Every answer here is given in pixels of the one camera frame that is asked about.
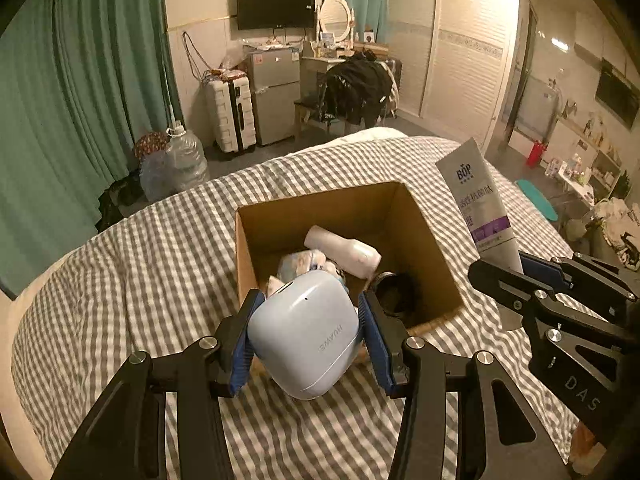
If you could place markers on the white oval mirror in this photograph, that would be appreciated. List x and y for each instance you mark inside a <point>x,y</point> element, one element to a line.
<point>335,15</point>

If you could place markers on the dark wooden chair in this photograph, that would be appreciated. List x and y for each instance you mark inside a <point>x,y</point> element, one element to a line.
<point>307,105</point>

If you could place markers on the small cluttered folding table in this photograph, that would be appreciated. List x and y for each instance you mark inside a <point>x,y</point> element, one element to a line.
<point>570,177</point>

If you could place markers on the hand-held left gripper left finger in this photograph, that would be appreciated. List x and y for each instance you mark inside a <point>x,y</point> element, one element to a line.
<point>245,360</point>

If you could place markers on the white slatted wardrobe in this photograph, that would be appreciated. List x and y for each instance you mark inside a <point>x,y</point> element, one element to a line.
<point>460,50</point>

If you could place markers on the wide green curtain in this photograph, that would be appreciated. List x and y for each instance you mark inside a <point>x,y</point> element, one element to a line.
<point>75,85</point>

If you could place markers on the grey checked blanket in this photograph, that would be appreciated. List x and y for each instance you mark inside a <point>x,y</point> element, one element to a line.
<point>150,260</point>

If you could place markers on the small photo frame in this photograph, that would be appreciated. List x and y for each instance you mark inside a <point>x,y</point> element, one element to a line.
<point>327,39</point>

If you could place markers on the small plush toy packet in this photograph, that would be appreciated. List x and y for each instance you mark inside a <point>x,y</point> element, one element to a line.
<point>300,262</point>

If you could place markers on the teal stool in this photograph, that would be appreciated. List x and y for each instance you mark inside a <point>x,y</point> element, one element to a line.
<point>537,197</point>

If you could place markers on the black range hood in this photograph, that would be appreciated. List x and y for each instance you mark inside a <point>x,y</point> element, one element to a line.
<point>617,92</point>

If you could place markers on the light blue earbuds case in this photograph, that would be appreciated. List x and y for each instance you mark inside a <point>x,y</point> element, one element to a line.
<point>300,335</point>

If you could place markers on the black jacket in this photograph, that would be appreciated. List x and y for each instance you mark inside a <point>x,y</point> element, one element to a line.
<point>357,87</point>

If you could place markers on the white dressing table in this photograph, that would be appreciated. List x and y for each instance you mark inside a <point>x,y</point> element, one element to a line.
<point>315,65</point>

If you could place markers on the red fire extinguisher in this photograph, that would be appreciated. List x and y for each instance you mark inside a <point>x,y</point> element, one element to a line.
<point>536,154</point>

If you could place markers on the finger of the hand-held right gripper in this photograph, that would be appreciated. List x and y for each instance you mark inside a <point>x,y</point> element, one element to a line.
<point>505,285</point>
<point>542,272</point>

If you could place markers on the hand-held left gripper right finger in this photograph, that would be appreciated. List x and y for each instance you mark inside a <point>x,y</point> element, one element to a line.
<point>375,350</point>

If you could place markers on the white printed bag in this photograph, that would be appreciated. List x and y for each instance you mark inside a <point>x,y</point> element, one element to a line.
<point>620,230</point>

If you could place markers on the black wall television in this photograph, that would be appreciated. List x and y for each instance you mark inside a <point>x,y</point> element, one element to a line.
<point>275,7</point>

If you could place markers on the white sock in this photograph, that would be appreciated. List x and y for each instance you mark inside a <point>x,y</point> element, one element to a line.
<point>345,252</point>

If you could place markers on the cluttered kitchen counter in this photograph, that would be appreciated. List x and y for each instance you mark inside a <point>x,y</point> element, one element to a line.
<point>597,145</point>

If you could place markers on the dark round cup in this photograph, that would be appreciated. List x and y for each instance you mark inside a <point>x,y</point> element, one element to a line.
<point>395,295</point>

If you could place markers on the white suitcase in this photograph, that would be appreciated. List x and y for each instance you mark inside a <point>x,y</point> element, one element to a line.
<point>227,115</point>

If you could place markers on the clear water jug with cap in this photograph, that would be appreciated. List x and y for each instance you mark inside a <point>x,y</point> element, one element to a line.
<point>187,160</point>

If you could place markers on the floral bag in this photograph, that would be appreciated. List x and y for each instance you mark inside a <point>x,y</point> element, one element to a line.
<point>150,144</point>

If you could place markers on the silver small fridge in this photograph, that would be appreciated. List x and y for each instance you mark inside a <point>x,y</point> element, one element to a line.
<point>272,95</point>

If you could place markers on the white purple cream tube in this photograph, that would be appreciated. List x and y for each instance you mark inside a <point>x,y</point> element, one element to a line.
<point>480,200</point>

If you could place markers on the brown cardboard box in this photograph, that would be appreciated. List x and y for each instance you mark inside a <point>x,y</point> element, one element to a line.
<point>425,250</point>

